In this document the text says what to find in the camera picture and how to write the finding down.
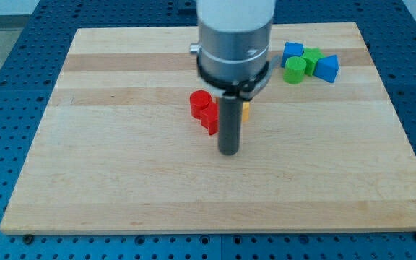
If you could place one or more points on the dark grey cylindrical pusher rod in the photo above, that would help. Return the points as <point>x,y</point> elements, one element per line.
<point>229,130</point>

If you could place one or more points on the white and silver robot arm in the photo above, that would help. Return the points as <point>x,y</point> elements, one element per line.
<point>232,58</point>

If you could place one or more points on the green star block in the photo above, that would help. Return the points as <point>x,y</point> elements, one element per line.
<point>311,57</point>

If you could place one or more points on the yellow block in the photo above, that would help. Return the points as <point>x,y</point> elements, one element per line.
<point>245,111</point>

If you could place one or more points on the red cylinder block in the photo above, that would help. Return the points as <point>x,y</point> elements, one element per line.
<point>199,101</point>

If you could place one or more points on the green cylinder block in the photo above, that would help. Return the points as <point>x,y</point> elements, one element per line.
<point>294,70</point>

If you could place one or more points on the blue cube block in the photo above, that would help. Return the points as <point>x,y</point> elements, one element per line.
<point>291,49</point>

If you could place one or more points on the blue triangular prism block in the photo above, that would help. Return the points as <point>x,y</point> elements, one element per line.
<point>327,68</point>

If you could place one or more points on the light wooden board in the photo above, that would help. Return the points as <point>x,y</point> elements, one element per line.
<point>118,152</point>

